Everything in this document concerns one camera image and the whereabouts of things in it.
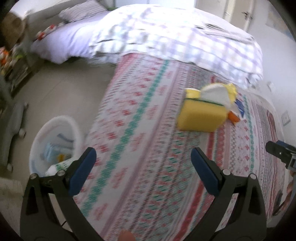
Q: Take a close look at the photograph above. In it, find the patterned striped bed sheet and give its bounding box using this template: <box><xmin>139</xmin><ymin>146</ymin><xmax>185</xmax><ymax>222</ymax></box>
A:
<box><xmin>74</xmin><ymin>54</ymin><xmax>285</xmax><ymax>240</ymax></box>

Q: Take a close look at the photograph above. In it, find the lavender bed mattress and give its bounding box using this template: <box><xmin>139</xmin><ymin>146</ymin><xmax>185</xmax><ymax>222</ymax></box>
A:
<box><xmin>31</xmin><ymin>12</ymin><xmax>108</xmax><ymax>64</ymax></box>

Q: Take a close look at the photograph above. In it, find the yellow green sponge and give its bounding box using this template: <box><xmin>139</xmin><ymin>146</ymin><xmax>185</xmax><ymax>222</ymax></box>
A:
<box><xmin>177</xmin><ymin>98</ymin><xmax>228</xmax><ymax>132</ymax></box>

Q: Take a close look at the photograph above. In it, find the brown knitted blanket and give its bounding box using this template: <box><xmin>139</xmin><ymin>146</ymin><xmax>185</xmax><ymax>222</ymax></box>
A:
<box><xmin>1</xmin><ymin>12</ymin><xmax>26</xmax><ymax>50</ymax></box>

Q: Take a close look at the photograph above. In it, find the light blue box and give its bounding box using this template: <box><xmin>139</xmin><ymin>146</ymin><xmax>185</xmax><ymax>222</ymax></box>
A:
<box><xmin>42</xmin><ymin>143</ymin><xmax>62</xmax><ymax>162</ymax></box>

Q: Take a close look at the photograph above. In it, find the white green wipes pack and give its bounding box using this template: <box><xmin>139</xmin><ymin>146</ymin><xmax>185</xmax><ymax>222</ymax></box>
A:
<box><xmin>45</xmin><ymin>158</ymin><xmax>74</xmax><ymax>176</ymax></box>

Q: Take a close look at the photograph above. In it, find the plaid folded duvet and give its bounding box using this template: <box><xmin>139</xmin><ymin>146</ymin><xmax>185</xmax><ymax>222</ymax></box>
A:
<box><xmin>89</xmin><ymin>4</ymin><xmax>263</xmax><ymax>88</ymax></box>

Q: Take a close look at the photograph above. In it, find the grey rolling stand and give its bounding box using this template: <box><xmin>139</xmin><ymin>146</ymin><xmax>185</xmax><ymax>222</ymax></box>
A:
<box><xmin>0</xmin><ymin>76</ymin><xmax>30</xmax><ymax>172</ymax></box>

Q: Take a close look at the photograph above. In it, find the folded striped cloth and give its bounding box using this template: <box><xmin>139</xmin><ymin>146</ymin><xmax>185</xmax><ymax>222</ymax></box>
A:
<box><xmin>195</xmin><ymin>24</ymin><xmax>254</xmax><ymax>44</ymax></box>

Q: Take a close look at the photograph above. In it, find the white plastic trash bin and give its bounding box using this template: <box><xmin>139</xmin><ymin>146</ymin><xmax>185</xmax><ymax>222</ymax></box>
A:
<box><xmin>29</xmin><ymin>115</ymin><xmax>84</xmax><ymax>177</ymax></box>

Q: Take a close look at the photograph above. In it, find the white room door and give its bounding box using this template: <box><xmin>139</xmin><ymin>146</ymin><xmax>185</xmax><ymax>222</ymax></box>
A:
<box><xmin>223</xmin><ymin>0</ymin><xmax>255</xmax><ymax>32</ymax></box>

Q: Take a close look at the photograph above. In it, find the white wall switch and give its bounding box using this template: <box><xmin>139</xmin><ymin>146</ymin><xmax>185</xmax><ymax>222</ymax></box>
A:
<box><xmin>281</xmin><ymin>110</ymin><xmax>291</xmax><ymax>126</ymax></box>

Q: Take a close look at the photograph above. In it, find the shelf with toys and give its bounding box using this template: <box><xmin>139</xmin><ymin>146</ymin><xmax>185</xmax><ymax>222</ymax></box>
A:
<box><xmin>1</xmin><ymin>44</ymin><xmax>32</xmax><ymax>94</ymax></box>

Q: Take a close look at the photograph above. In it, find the red white plush toy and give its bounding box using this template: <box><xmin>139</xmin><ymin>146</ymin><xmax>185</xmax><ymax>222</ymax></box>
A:
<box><xmin>36</xmin><ymin>22</ymin><xmax>65</xmax><ymax>41</ymax></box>

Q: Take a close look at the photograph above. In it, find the blue cookie box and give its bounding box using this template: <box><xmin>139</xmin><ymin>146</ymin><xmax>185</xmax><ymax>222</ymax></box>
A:
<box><xmin>234</xmin><ymin>99</ymin><xmax>245</xmax><ymax>118</ymax></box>

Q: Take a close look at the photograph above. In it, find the striped pillow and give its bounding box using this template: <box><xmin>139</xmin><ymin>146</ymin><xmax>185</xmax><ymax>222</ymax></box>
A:
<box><xmin>59</xmin><ymin>0</ymin><xmax>107</xmax><ymax>23</ymax></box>

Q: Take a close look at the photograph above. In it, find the person's right hand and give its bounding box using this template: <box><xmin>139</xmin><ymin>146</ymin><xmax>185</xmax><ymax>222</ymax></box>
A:
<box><xmin>273</xmin><ymin>180</ymin><xmax>293</xmax><ymax>216</ymax></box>

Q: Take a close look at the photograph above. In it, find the orange wrapper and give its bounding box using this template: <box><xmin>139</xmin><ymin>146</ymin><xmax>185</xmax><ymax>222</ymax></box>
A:
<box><xmin>228</xmin><ymin>111</ymin><xmax>240</xmax><ymax>125</ymax></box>

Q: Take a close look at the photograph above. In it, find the yellow tissue pack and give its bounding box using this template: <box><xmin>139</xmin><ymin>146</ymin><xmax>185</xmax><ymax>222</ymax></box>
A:
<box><xmin>185</xmin><ymin>83</ymin><xmax>237</xmax><ymax>110</ymax></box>

